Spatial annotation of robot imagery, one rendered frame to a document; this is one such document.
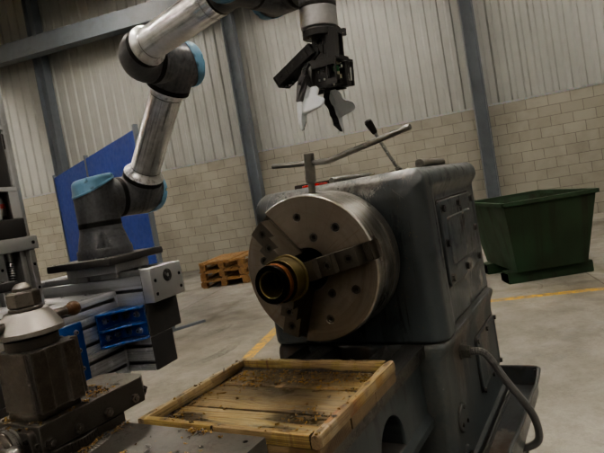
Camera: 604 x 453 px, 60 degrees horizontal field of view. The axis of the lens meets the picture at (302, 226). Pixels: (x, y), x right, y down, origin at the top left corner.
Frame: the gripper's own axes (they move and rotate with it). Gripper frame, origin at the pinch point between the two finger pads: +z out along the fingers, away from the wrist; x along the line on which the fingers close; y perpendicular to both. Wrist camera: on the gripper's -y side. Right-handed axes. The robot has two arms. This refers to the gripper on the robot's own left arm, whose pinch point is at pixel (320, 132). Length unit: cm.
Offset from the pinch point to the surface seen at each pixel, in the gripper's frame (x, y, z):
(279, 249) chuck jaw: -10.8, -5.2, 22.9
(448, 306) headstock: 18.0, 18.0, 40.7
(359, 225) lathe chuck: -3.3, 9.2, 19.3
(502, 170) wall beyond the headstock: 990, -218, 35
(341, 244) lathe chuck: -3.7, 4.9, 22.9
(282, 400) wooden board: -24, 3, 47
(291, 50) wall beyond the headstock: 849, -603, -260
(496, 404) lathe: 52, 17, 78
